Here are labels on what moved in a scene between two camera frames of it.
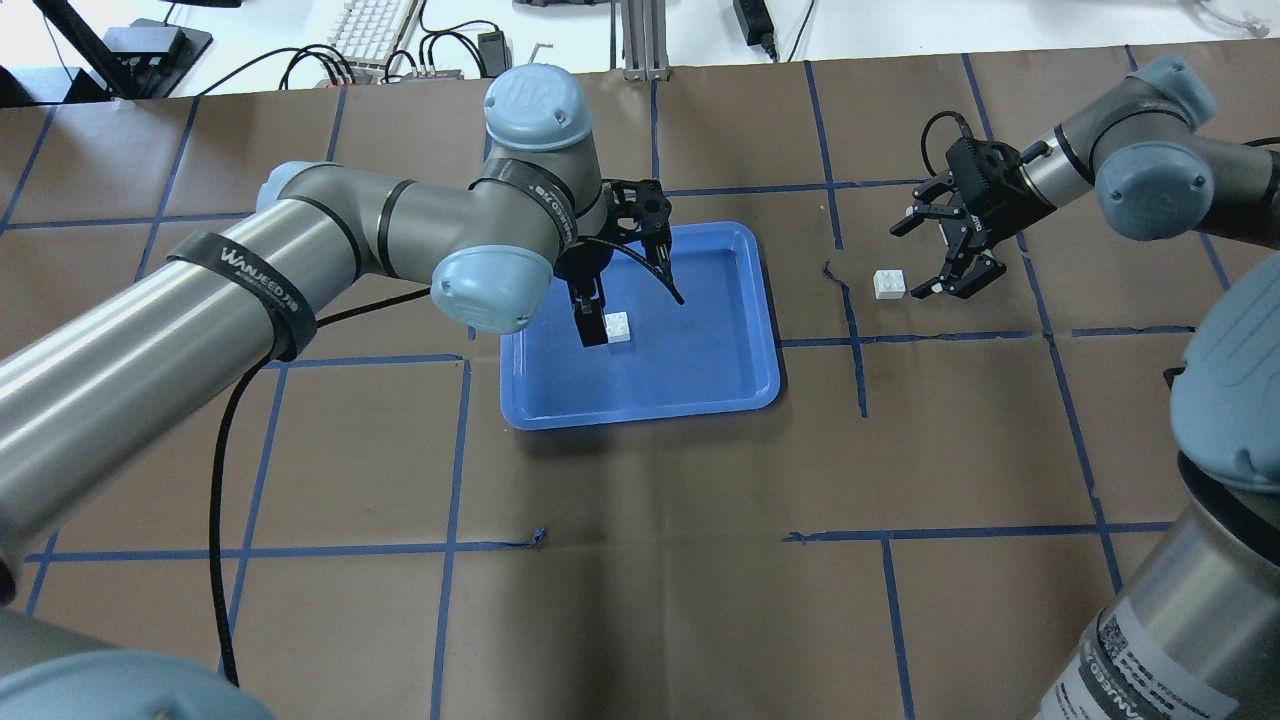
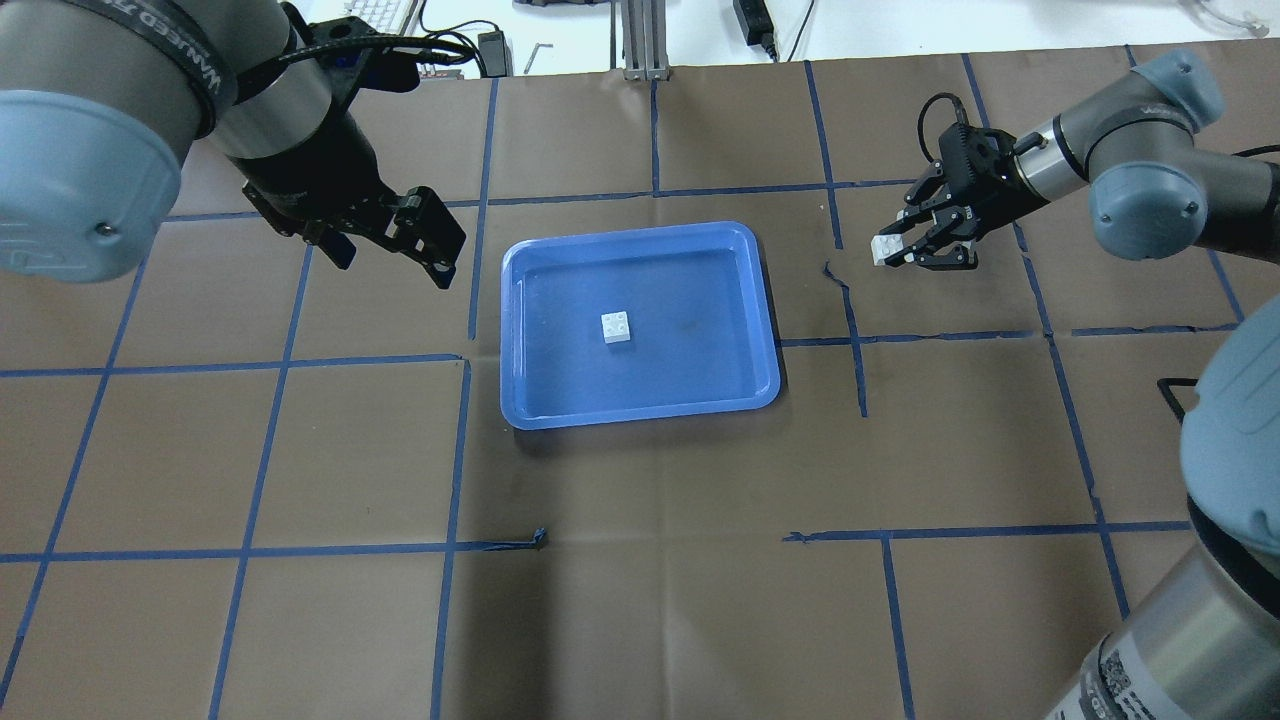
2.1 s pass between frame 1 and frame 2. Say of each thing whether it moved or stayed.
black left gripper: moved
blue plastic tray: stayed
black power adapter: stayed
